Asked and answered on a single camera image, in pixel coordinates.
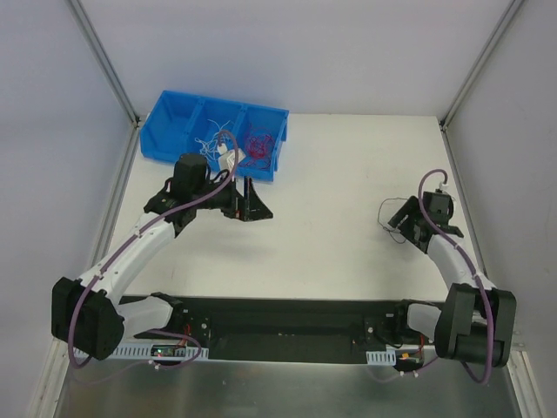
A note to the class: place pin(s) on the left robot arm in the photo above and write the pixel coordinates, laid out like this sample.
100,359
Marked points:
87,312

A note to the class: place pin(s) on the left aluminium frame post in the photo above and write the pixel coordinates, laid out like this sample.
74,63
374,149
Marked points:
102,58

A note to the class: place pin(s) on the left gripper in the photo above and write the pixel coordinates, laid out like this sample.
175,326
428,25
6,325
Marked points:
239,200

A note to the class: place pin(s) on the right white cable duct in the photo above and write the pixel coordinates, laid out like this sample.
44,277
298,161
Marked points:
385,358

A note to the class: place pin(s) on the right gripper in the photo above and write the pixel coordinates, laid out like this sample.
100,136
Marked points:
412,222

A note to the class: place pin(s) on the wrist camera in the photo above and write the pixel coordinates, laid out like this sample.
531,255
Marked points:
227,159
443,188

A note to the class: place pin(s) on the right aluminium frame post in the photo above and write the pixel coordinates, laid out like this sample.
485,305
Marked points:
501,28

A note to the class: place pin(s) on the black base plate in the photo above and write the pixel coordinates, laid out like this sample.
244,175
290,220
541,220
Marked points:
308,331

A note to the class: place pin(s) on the aluminium front rail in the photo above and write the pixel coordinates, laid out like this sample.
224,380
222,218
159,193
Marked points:
518,341

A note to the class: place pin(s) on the aluminium frame post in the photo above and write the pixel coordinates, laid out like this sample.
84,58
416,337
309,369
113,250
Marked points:
501,28
102,58

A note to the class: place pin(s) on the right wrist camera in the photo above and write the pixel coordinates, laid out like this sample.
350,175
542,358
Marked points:
443,188

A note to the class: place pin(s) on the blue compartment bin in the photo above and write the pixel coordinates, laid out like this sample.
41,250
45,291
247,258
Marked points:
186,123

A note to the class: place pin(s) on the left white cable duct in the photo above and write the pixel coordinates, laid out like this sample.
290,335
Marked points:
158,352

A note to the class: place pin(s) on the white cable duct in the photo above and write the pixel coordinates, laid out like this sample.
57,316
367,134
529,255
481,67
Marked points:
158,352
385,358

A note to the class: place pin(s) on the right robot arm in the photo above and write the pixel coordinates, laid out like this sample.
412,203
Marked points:
475,323

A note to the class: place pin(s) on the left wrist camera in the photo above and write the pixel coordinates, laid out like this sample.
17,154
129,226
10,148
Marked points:
227,159

